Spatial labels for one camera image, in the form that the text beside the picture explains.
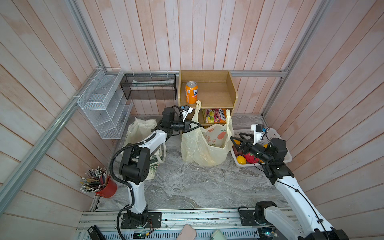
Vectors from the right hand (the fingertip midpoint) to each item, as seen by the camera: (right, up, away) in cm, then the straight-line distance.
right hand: (235, 136), depth 73 cm
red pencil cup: (-71, -23, +2) cm, 75 cm away
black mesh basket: (-50, +32, +24) cm, 64 cm away
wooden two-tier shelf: (-7, +28, +17) cm, 33 cm away
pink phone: (-24, -46, -4) cm, 52 cm away
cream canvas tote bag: (-55, +2, +15) cm, 57 cm away
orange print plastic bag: (-13, -5, +3) cm, 14 cm away
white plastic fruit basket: (+8, -14, +16) cm, 23 cm away
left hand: (-17, +4, +9) cm, 20 cm away
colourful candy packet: (-8, +12, +19) cm, 24 cm away
